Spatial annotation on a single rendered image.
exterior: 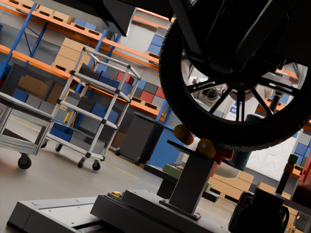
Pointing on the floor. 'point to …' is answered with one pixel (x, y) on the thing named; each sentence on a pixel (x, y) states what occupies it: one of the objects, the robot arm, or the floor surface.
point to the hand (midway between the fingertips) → (208, 84)
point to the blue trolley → (60, 113)
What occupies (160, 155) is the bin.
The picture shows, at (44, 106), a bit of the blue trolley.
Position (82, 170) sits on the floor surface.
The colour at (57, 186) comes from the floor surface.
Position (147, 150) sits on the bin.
